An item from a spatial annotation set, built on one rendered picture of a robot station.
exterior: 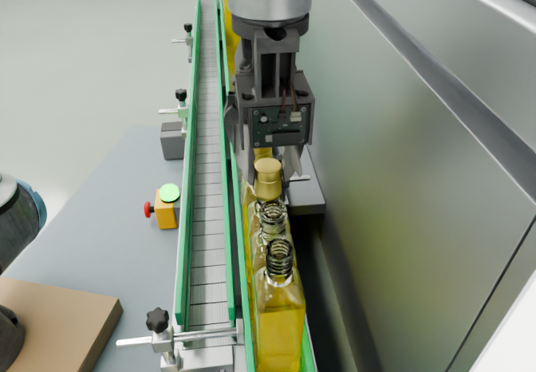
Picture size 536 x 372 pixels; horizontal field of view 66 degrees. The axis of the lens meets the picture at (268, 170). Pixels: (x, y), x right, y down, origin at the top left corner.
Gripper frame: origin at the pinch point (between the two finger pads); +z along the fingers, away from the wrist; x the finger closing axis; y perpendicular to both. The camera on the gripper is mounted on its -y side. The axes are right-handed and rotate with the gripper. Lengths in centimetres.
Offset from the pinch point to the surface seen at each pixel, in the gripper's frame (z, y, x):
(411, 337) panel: 5.8, 20.5, 11.6
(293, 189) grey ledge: 27.2, -26.5, 8.8
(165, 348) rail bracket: 20.0, 10.7, -15.1
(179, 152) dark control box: 37, -58, -18
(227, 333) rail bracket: 19.3, 10.0, -6.8
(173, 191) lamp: 30.0, -32.5, -17.8
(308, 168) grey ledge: 27.2, -33.2, 13.6
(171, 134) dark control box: 32, -59, -20
